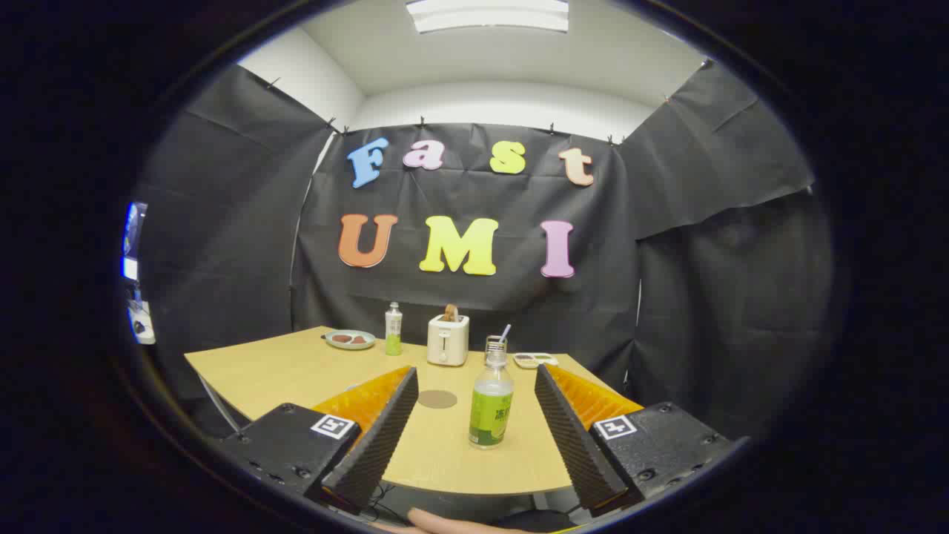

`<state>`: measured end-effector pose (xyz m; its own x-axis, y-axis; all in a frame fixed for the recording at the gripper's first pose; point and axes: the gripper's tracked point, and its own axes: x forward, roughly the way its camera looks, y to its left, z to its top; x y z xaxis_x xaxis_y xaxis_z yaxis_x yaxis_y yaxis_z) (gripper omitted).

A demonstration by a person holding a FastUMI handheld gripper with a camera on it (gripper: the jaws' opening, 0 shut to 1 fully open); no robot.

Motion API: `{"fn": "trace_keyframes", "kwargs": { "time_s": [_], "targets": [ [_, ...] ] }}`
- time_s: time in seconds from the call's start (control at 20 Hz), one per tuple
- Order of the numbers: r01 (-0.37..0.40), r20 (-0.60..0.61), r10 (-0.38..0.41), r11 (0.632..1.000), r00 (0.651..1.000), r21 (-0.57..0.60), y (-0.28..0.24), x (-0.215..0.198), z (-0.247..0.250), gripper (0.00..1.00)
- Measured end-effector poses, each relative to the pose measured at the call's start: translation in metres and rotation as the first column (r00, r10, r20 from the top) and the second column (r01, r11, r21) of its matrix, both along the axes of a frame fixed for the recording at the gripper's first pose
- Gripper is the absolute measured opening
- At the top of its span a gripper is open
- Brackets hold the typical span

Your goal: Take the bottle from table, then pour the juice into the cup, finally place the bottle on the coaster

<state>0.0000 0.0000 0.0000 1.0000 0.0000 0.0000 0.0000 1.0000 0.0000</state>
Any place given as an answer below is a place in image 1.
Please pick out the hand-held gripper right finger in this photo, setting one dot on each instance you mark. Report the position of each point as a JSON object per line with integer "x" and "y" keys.
{"x": 574, "y": 437}

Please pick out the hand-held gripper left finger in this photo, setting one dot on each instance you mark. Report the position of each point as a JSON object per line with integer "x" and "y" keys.
{"x": 382, "y": 437}

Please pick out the round brown coaster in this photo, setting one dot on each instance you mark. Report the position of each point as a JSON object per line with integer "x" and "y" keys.
{"x": 437, "y": 399}

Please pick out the green label juice bottle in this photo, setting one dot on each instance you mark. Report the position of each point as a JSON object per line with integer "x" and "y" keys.
{"x": 489, "y": 415}

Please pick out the small capped green bottle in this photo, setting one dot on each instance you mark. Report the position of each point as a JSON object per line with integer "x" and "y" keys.
{"x": 393, "y": 330}

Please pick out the small white tray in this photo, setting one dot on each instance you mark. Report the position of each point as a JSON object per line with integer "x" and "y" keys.
{"x": 534, "y": 360}

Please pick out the pale green plate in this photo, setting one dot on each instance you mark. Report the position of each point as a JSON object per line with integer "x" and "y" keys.
{"x": 350, "y": 344}

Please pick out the wooden table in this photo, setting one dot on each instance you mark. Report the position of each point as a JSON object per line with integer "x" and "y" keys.
{"x": 296, "y": 371}

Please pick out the white toaster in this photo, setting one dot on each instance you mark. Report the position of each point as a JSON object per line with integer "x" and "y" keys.
{"x": 448, "y": 343}

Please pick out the metal mesh holder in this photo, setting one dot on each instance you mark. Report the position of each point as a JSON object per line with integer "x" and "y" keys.
{"x": 492, "y": 341}

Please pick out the brown bread slice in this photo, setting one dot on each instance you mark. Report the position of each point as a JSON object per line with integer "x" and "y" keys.
{"x": 451, "y": 313}

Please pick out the white device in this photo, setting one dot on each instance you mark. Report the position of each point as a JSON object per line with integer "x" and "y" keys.
{"x": 142, "y": 322}

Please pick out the glowing blue screen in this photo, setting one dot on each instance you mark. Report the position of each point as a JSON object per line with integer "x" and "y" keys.
{"x": 133, "y": 237}

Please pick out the ceiling light panel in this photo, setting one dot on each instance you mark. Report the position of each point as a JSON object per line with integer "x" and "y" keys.
{"x": 489, "y": 15}

